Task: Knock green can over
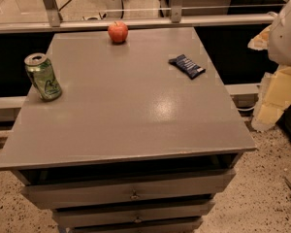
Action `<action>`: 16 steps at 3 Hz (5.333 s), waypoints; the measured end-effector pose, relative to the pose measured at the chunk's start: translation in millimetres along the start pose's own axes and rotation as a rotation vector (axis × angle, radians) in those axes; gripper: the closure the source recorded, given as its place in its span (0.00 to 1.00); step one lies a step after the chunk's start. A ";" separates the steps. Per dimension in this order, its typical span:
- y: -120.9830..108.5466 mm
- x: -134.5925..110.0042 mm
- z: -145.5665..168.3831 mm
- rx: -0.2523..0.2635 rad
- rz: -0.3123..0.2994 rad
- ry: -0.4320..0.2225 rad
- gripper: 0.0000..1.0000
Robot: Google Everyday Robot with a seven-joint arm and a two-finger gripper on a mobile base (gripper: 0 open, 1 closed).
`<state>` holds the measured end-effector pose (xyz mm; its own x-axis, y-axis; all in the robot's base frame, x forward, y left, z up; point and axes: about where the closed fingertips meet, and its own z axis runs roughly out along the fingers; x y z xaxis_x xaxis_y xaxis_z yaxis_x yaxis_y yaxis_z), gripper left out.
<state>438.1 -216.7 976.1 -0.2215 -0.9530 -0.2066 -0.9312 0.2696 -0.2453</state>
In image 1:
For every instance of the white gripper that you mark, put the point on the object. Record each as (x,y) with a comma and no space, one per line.
(286,39)

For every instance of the green soda can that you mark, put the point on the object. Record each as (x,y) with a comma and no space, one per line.
(40,72)

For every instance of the blue snack bar wrapper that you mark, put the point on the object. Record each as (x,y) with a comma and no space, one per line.
(187,66)

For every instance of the top grey drawer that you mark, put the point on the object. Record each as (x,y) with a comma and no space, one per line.
(103,192)

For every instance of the grey drawer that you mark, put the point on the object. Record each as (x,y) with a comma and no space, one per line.
(176,225)
(103,192)
(135,213)

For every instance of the red apple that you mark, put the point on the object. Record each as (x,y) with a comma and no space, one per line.
(118,32)

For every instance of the grey drawer cabinet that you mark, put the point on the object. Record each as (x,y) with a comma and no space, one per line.
(126,112)

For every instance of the bottom grey drawer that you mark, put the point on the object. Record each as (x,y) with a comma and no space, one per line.
(176,225)

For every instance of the middle grey drawer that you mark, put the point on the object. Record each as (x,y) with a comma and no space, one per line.
(135,213)

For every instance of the metal railing frame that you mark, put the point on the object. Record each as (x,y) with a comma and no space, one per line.
(18,16)

